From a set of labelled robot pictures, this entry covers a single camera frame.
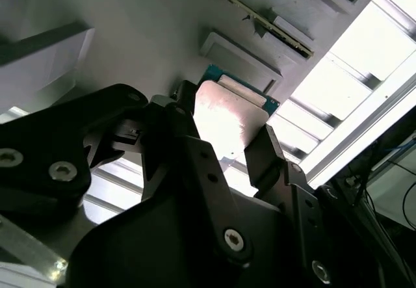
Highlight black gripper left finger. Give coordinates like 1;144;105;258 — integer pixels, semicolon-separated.
0;79;255;268

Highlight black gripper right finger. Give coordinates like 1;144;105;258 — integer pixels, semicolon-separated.
243;124;406;288

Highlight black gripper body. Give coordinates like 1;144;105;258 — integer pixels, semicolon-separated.
66;153;309;288

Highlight silver CPU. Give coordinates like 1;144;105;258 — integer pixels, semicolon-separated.
192;64;281;164

